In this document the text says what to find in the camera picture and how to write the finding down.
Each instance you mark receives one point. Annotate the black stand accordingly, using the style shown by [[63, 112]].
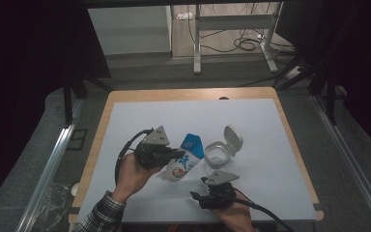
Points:
[[331, 96], [67, 103]]

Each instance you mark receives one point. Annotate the white power strip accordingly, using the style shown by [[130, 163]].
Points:
[[293, 72]]

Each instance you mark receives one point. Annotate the small white round object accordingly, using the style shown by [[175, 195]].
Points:
[[74, 189]]

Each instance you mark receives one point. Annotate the clear plastic container with lid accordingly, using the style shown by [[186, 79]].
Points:
[[217, 154]]

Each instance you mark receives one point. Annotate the person's right hand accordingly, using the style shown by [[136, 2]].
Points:
[[236, 216]]

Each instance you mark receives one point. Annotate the person's left hand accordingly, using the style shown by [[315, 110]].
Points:
[[130, 177]]

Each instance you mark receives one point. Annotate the wooden table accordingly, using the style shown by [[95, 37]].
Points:
[[190, 93]]

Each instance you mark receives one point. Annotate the grey panel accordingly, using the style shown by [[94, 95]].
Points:
[[128, 30]]

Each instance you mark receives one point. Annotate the blue and white salt bag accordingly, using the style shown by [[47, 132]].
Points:
[[186, 164]]

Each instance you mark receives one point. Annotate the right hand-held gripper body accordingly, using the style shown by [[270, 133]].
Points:
[[220, 195]]

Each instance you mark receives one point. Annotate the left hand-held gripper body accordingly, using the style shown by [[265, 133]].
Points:
[[151, 154]]

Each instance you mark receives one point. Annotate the white desk frame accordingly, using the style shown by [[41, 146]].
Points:
[[235, 22]]

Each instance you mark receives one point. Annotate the aluminium rail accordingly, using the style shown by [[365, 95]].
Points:
[[50, 167], [351, 161]]

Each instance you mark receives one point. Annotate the white power adapter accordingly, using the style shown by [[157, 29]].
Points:
[[184, 15]]

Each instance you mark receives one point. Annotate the clear plastic bag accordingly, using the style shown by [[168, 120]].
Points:
[[53, 203]]

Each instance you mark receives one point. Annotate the white table mat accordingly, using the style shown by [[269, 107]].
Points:
[[264, 154]]

